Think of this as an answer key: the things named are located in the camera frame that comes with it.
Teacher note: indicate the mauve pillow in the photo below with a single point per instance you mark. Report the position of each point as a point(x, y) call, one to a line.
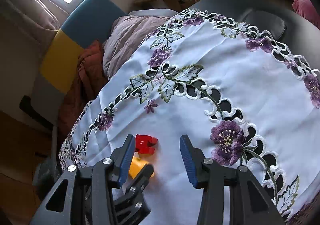
point(130, 35)

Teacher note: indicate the black leather cushion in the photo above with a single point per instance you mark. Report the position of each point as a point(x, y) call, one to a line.
point(265, 25)

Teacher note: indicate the white floral embroidered tablecloth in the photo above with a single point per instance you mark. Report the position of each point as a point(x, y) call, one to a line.
point(225, 77)

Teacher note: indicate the pink red cushion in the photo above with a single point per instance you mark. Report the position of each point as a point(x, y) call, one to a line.
point(305, 5)

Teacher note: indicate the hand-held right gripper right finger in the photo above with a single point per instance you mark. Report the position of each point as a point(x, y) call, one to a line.
point(187, 162)

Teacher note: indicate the grey yellow blue headboard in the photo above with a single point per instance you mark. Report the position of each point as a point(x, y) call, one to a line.
point(95, 15)

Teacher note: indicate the beige curtain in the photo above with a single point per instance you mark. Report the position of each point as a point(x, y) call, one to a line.
point(30, 7)

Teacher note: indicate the brown quilted blanket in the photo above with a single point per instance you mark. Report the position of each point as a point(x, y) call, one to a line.
point(87, 77)

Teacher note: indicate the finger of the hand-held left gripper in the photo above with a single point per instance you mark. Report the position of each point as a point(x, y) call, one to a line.
point(140, 178)

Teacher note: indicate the red toy block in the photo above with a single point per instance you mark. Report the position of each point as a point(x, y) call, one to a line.
point(145, 146)

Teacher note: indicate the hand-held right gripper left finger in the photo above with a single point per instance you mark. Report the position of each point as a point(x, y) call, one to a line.
point(126, 160)

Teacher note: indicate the wooden wardrobe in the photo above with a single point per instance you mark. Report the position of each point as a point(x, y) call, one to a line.
point(20, 145)

